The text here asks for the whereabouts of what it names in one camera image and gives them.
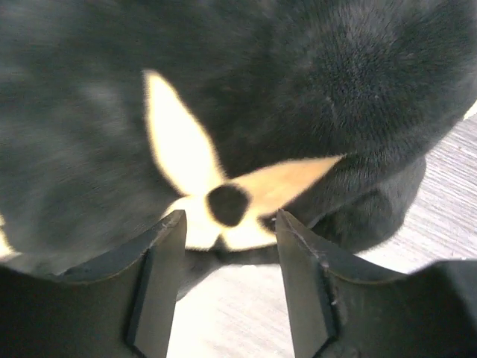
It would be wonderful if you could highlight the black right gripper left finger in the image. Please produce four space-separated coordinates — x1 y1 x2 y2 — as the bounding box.
1 210 186 358

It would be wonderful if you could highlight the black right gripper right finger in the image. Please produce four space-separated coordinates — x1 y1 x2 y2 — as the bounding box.
276 211 476 358

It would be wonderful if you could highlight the black floral fleece blanket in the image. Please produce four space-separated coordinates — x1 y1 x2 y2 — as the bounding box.
0 0 477 277

